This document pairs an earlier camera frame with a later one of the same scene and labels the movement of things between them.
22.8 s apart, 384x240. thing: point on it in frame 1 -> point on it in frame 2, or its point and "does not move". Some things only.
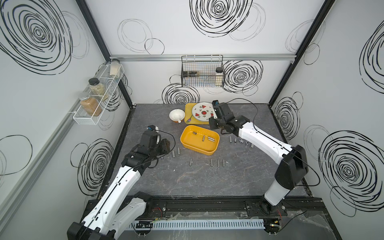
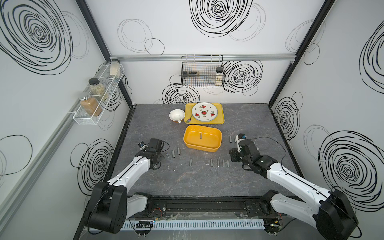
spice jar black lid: x=95 y=87 does not move
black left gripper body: x=162 y=147 -> x=159 y=156
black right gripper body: x=214 y=123 -> x=236 y=156
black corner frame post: x=321 y=16 does not move
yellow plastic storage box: x=200 y=140 does not move
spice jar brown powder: x=90 y=105 does not move
